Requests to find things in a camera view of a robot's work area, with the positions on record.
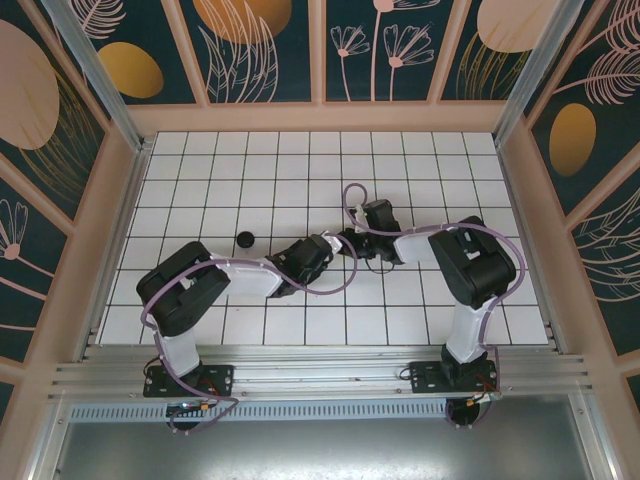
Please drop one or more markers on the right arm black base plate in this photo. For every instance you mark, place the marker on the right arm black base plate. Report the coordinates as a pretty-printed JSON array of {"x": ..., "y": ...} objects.
[{"x": 425, "y": 377}]

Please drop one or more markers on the black round earbud charging case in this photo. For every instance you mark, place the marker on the black round earbud charging case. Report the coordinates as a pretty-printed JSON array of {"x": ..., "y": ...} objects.
[{"x": 246, "y": 240}]

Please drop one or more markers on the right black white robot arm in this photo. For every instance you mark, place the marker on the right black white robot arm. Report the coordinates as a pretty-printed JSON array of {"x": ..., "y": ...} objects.
[{"x": 475, "y": 260}]

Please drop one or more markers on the grey metal sheet panel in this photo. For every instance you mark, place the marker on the grey metal sheet panel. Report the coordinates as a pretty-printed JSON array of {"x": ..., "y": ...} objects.
[{"x": 320, "y": 455}]

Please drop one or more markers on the aluminium frame post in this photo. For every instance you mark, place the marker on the aluminium frame post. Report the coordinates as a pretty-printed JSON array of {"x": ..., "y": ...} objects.
[
  {"x": 107, "y": 95},
  {"x": 525, "y": 75}
]

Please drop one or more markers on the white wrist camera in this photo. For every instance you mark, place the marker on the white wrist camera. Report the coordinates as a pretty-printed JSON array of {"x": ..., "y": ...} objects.
[
  {"x": 360, "y": 220},
  {"x": 334, "y": 243}
]

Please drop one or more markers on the aluminium mounting rail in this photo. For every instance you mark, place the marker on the aluminium mounting rail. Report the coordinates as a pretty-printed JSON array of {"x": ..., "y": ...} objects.
[{"x": 320, "y": 367}]

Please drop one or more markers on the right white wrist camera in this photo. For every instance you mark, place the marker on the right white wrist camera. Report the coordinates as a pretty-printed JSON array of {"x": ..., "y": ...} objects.
[{"x": 360, "y": 220}]

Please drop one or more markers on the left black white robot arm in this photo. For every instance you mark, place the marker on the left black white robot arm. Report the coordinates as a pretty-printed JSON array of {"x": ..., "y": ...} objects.
[{"x": 250, "y": 280}]

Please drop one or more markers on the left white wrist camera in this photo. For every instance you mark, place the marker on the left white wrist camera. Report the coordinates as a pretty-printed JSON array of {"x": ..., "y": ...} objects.
[{"x": 334, "y": 243}]

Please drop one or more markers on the aluminium side rail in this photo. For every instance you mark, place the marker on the aluminium side rail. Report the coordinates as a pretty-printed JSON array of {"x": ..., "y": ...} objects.
[
  {"x": 119, "y": 240},
  {"x": 527, "y": 240}
]

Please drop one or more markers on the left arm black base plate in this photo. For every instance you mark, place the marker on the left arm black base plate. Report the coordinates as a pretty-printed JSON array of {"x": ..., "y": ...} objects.
[{"x": 220, "y": 380}]

